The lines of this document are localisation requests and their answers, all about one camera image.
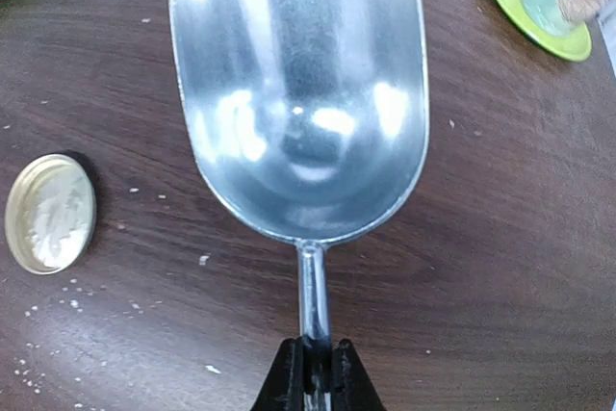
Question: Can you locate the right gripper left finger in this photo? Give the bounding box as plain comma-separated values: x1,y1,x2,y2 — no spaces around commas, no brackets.
250,337,304,411

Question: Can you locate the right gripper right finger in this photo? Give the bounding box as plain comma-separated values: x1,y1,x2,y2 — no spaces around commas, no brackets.
331,339,386,411

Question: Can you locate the metal scoop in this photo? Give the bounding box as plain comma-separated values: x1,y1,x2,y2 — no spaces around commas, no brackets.
168,0,429,410

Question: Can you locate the green saucer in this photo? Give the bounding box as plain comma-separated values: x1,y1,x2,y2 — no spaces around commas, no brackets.
484,0,593,64

